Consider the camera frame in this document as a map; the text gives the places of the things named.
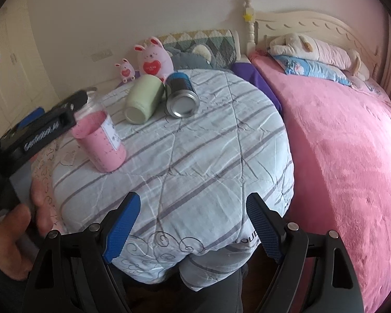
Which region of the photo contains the large pink bunny plush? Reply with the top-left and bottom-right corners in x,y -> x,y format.
133,36 -> 174,82

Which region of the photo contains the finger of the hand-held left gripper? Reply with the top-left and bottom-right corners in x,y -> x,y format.
0,90 -> 87,167
17,106 -> 45,130

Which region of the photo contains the person's left hand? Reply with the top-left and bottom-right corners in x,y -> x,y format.
0,177 -> 65,281

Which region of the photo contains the small pink bunny plush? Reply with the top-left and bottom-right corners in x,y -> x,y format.
114,58 -> 138,84

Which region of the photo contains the blue metal cup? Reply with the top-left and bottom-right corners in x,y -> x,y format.
164,72 -> 201,119

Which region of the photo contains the striped pale blue duvet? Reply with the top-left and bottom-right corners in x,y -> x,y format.
51,68 -> 296,293

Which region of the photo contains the pink printed sheet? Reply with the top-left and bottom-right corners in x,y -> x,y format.
30,133 -> 76,236

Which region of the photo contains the cream wardrobe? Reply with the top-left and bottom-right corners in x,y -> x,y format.
0,3 -> 60,128

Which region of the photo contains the diamond patterned quilted pillow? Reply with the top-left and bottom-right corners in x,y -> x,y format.
156,29 -> 241,71

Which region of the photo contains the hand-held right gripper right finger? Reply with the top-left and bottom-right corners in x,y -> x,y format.
246,192 -> 365,313

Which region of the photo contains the blue printed pillow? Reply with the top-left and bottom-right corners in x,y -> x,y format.
273,53 -> 355,87

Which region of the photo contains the cream bed headboard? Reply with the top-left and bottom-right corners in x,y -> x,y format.
242,0 -> 384,83

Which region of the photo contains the pale printed pillow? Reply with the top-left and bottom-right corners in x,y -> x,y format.
350,73 -> 391,104

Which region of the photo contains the pink fleece blanket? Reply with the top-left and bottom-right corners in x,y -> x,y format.
248,51 -> 391,313

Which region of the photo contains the grey plush toy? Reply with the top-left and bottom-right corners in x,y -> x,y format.
164,44 -> 216,71

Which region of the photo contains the pale green cup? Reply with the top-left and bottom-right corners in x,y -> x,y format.
124,74 -> 165,125

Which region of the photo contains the cream long plush toy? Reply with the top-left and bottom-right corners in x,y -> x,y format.
267,33 -> 371,81

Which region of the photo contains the pink sleeved glass cup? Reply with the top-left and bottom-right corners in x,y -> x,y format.
71,87 -> 128,173

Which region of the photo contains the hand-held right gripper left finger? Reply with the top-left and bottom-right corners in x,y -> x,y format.
23,193 -> 141,313

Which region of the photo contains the purple cloth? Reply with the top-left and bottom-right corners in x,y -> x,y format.
230,61 -> 283,112

